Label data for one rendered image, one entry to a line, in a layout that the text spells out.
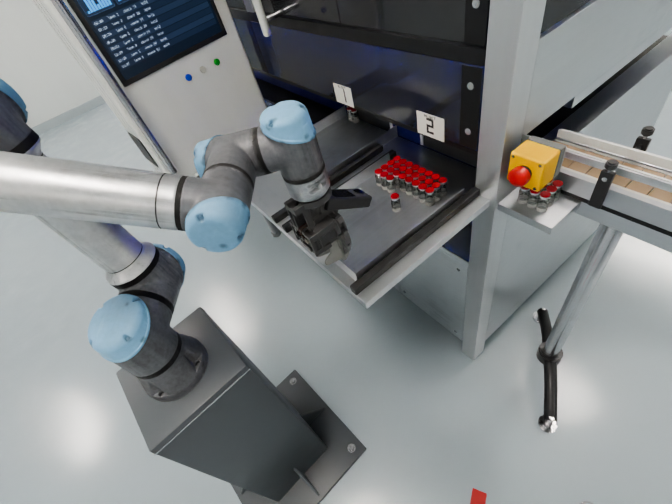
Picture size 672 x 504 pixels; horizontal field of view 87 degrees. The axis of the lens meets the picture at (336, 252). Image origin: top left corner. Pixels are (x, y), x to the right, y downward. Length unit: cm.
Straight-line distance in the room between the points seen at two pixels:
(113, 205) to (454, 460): 135
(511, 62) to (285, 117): 41
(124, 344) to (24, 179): 35
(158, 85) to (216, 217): 100
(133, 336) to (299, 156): 45
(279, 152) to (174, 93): 91
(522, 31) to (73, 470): 219
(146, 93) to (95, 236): 72
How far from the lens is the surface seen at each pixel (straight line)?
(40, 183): 55
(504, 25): 74
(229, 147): 57
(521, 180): 80
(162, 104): 143
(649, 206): 91
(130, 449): 200
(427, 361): 164
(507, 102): 78
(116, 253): 81
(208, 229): 47
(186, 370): 88
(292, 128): 54
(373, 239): 85
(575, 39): 92
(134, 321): 77
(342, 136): 124
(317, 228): 66
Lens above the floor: 150
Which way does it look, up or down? 47 degrees down
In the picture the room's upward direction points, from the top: 19 degrees counter-clockwise
